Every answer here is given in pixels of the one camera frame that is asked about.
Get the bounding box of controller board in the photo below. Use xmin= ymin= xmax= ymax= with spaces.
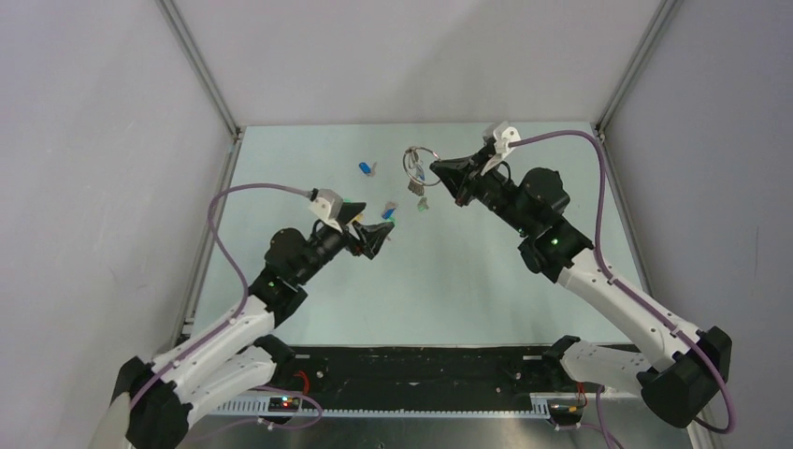
xmin=266 ymin=396 xmax=302 ymax=413
xmin=548 ymin=403 xmax=585 ymax=419

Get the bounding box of left controller board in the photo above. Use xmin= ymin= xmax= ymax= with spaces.
xmin=266 ymin=396 xmax=302 ymax=413

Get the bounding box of large silver keyring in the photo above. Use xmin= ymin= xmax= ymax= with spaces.
xmin=402 ymin=146 xmax=440 ymax=197

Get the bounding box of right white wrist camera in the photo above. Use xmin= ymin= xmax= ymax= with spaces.
xmin=481 ymin=121 xmax=521 ymax=175

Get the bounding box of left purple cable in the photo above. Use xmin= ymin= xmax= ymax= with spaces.
xmin=126 ymin=182 xmax=314 ymax=412

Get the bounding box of right aluminium corner post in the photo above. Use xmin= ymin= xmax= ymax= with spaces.
xmin=593 ymin=0 xmax=683 ymax=137

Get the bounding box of right controller board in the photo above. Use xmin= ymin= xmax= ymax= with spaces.
xmin=548 ymin=403 xmax=585 ymax=419

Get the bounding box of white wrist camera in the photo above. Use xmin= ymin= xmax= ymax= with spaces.
xmin=309 ymin=189 xmax=344 ymax=233
xmin=481 ymin=121 xmax=521 ymax=175

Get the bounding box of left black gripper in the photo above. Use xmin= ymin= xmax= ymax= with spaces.
xmin=295 ymin=203 xmax=394 ymax=285

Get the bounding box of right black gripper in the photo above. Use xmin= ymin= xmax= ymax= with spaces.
xmin=430 ymin=146 xmax=533 ymax=237

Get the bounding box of aluminium corner post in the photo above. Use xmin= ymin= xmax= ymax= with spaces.
xmin=154 ymin=0 xmax=243 ymax=140
xmin=593 ymin=0 xmax=683 ymax=137

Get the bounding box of left aluminium corner post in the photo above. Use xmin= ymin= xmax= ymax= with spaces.
xmin=154 ymin=0 xmax=243 ymax=140

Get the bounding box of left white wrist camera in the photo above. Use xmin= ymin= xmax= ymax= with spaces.
xmin=309 ymin=189 xmax=344 ymax=233

